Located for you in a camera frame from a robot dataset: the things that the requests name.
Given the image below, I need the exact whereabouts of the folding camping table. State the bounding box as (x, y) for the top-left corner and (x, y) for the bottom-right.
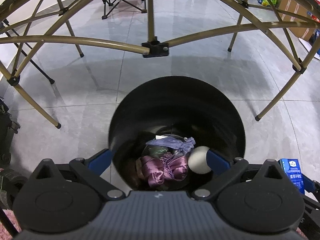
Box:
(0, 0), (320, 130)

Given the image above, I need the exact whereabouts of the pink fluffy sleeve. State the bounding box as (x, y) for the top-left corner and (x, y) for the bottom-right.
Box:
(1, 209), (21, 240)

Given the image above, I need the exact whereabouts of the pink satin bonnet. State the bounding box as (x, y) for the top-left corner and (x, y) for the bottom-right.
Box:
(136, 152), (189, 187)

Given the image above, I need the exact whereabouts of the black round trash bin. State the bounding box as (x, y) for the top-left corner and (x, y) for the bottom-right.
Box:
(108, 76), (246, 191)

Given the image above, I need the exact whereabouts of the blue tissue pack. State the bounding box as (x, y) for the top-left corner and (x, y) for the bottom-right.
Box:
(278, 158), (305, 194)

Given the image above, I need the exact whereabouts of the cardboard box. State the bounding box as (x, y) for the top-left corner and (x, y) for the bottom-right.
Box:
(277, 0), (318, 41)

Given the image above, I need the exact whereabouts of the cream foam ball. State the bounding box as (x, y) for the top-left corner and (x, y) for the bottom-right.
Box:
(188, 146), (211, 174)

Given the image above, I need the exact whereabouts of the black camera tripod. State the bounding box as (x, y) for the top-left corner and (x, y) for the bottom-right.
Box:
(0, 19), (55, 85)

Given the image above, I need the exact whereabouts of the purple fabric pouch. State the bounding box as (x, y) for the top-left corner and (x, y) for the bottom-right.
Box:
(146, 137), (196, 155)

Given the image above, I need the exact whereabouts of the black suitcase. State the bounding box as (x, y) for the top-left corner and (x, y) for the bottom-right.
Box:
(1, 98), (27, 210)

